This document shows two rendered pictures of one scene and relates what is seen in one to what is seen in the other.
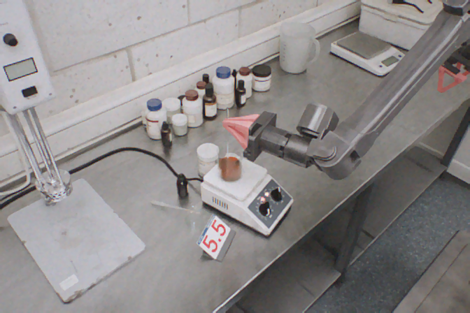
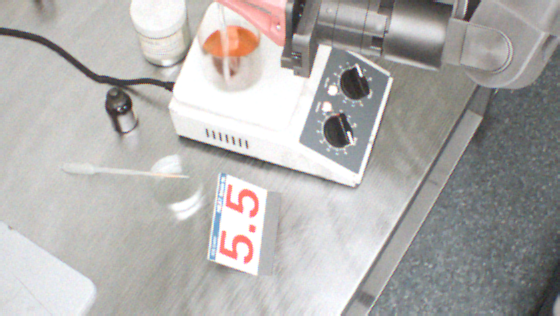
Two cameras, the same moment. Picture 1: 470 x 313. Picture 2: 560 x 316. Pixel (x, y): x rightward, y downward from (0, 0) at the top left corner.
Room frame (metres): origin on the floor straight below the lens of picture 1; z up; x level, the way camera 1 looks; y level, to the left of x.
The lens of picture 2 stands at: (0.22, 0.08, 1.73)
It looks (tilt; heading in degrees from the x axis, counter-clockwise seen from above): 67 degrees down; 350
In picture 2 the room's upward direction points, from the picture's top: 3 degrees counter-clockwise
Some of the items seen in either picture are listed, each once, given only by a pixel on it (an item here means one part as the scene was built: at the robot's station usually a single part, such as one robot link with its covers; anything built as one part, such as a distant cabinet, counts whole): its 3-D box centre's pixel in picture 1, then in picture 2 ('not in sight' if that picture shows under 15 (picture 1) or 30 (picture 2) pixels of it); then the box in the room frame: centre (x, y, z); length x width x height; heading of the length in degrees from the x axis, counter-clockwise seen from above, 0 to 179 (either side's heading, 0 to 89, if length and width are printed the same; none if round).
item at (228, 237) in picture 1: (217, 237); (245, 225); (0.57, 0.05, 0.77); 0.09 x 0.06 x 0.04; 161
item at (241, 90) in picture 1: (240, 91); not in sight; (1.14, 0.02, 0.79); 0.03 x 0.03 x 0.08
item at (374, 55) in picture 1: (368, 52); not in sight; (1.50, -0.48, 0.77); 0.26 x 0.19 x 0.05; 43
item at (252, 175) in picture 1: (235, 175); (247, 63); (0.71, 0.02, 0.83); 0.12 x 0.12 x 0.01; 59
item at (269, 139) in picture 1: (273, 140); (345, 15); (0.64, -0.06, 1.01); 0.10 x 0.07 x 0.07; 152
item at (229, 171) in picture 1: (230, 164); (233, 52); (0.70, 0.03, 0.88); 0.07 x 0.06 x 0.08; 31
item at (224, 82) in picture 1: (223, 86); not in sight; (1.13, 0.08, 0.81); 0.07 x 0.07 x 0.13
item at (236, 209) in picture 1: (243, 191); (273, 90); (0.70, -0.01, 0.79); 0.22 x 0.13 x 0.08; 59
